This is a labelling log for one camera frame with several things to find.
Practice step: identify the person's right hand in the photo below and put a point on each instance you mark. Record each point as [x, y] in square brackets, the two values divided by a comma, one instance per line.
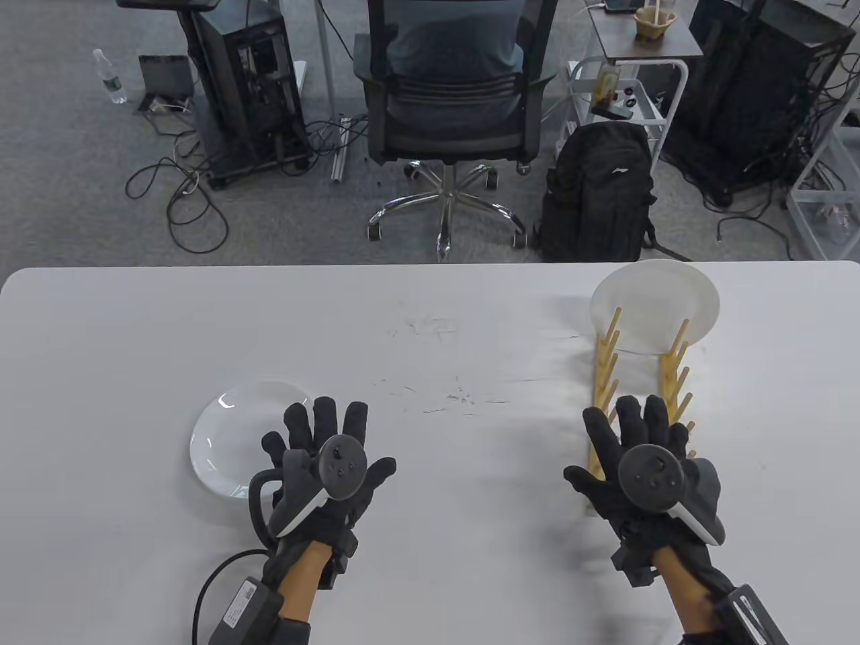
[605, 457]

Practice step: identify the person's left hand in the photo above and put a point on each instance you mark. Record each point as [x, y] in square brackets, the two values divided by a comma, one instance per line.
[322, 420]

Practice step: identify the wooden dish rack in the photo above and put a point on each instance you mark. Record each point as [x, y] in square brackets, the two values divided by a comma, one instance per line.
[600, 390]

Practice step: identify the white plate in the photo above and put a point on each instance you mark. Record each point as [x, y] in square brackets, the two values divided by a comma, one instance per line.
[655, 302]
[228, 437]

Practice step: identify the person's left forearm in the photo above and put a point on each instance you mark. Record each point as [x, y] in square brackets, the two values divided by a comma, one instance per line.
[302, 584]

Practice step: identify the person's right forearm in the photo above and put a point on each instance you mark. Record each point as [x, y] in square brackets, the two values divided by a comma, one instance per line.
[685, 591]

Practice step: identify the black round controller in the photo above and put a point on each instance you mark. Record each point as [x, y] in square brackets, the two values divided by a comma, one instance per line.
[648, 477]
[339, 467]

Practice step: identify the aluminium profile bar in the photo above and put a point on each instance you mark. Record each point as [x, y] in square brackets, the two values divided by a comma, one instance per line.
[339, 161]

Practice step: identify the black backpack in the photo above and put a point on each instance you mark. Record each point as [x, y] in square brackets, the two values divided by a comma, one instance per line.
[598, 195]

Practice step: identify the black office chair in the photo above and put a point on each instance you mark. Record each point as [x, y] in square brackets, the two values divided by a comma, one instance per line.
[457, 144]

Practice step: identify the black flat device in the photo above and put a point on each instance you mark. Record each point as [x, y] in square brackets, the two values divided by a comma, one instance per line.
[611, 111]

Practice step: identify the black computer tower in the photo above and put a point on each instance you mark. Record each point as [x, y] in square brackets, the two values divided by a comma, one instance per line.
[242, 74]

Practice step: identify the white table leg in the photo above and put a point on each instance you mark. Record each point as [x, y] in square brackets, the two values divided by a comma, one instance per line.
[327, 60]

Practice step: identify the yellow bottle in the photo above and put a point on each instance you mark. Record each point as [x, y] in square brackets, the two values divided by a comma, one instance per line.
[607, 84]

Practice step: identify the black computer tower cart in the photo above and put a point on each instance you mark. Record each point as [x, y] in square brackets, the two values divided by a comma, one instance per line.
[759, 87]

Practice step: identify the clear water bottle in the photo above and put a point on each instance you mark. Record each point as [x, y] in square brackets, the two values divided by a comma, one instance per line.
[111, 77]

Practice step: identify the white side cart brown top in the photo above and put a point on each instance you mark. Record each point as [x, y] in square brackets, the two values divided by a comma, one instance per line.
[625, 44]

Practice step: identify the beige bowl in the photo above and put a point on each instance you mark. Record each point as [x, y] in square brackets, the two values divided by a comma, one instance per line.
[653, 27]

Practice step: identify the dark phone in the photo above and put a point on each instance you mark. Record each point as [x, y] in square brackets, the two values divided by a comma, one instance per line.
[621, 7]

